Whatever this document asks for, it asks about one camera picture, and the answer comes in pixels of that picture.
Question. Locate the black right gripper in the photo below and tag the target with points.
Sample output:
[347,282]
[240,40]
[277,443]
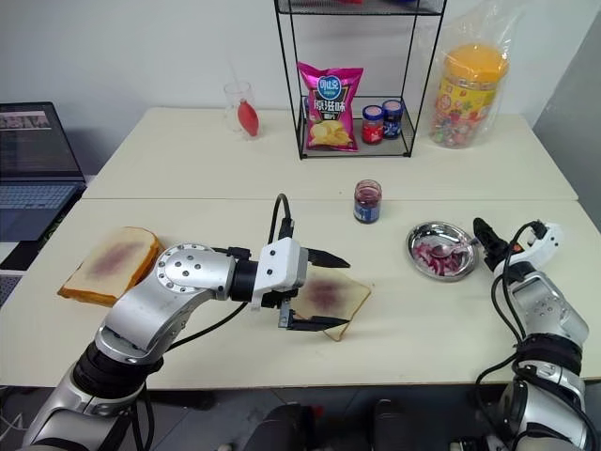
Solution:
[497,253]

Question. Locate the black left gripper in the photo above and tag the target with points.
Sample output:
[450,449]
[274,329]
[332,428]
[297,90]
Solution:
[286,310]

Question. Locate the thin bread slice with jam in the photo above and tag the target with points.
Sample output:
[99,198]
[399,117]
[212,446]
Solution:
[338,293]

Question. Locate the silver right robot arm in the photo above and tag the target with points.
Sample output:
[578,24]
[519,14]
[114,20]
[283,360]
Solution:
[544,310]

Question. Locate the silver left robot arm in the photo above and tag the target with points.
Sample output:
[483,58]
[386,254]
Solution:
[178,277]

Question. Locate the metal spoon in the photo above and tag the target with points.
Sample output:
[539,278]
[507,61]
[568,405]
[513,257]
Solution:
[443,251]

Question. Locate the red purple jam pieces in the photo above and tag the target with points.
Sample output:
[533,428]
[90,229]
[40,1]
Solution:
[429,263]

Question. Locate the open jam jar blue label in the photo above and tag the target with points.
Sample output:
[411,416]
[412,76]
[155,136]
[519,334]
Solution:
[366,204]

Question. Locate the closed blue label jam jar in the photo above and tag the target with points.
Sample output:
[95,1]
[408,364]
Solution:
[392,122]

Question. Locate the red label jam jar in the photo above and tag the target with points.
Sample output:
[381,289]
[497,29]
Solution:
[372,127]

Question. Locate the thick bread loaf piece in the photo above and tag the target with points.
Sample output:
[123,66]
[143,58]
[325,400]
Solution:
[112,263]

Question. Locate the round metal plate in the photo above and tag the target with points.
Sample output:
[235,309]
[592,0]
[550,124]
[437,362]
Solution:
[420,235]

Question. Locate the yellow lid candy jar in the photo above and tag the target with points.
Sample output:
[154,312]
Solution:
[467,94]

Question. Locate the dark rounded shape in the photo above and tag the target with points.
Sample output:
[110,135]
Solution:
[282,427]

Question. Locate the dark upright panel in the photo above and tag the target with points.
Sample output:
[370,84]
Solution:
[573,94]

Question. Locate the candy jar in plastic bag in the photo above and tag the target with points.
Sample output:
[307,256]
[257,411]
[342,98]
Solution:
[436,56]

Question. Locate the pink potato chips bag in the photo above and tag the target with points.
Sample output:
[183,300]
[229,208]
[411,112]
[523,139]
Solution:
[329,108]

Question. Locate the red bulb in glass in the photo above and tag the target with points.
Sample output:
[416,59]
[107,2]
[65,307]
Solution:
[249,117]

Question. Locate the clear drinking glass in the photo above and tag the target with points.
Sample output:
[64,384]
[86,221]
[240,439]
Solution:
[232,117]

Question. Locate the grey perforated pad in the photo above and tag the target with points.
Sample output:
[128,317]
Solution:
[8,291]

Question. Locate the grey open laptop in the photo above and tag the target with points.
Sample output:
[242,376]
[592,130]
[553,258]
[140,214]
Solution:
[33,145]

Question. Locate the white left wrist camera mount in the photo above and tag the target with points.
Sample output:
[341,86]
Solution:
[282,263]

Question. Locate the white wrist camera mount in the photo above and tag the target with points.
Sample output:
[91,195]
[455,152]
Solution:
[554,240]
[282,263]

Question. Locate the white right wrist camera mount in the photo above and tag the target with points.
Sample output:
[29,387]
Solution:
[554,240]

